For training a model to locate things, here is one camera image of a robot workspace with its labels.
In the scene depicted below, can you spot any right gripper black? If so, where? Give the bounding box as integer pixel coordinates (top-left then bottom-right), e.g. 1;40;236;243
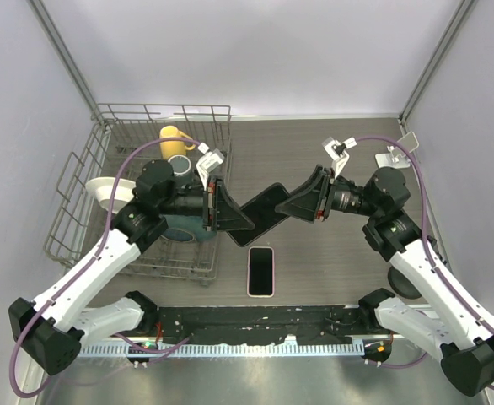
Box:
277;164;381;222

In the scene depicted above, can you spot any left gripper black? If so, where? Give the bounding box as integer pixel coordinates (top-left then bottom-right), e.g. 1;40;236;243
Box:
158;175;254;231

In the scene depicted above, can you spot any black case phone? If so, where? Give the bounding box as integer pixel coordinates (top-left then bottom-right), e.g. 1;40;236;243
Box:
228;182;290;247

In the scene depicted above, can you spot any black clamp phone stand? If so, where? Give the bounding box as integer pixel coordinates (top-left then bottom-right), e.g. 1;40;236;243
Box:
387;267;422;300

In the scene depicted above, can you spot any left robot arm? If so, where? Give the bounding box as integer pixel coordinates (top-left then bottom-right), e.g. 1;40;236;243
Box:
8;157;255;375

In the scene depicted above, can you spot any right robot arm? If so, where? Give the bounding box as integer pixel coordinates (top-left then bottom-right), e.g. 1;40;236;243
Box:
276;166;494;397

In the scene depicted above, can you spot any pink case phone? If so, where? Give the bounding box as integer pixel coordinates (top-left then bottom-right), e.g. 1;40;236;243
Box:
247;246;275;298

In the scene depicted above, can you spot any white phone stand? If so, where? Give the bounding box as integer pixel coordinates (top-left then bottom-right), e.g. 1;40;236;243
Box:
375;132;419;170

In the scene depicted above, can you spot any dark teal cup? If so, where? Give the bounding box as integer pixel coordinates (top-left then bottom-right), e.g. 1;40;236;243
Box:
168;154;193;187

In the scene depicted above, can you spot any yellow mug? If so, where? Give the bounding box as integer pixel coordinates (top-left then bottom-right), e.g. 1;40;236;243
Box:
159;125;196;159

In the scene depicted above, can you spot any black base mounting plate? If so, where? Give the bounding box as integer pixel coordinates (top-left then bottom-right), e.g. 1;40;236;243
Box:
153;305;389;346

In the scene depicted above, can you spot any white plate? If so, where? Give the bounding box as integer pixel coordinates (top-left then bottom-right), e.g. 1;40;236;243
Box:
85;177;136;214

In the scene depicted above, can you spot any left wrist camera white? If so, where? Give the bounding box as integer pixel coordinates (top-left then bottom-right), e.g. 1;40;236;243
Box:
196;143;224;190

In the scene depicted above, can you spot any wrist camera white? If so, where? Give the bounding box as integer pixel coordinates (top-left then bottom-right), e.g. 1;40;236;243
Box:
196;143;224;190
322;138;357;179

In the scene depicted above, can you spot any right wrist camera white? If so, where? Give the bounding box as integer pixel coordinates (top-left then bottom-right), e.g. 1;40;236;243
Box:
322;138;357;179

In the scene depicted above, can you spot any grey wire dish rack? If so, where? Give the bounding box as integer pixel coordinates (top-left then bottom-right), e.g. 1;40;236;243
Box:
44;103;233;286

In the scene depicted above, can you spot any white slotted cable duct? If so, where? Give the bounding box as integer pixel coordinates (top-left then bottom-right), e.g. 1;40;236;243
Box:
78;337;364;359

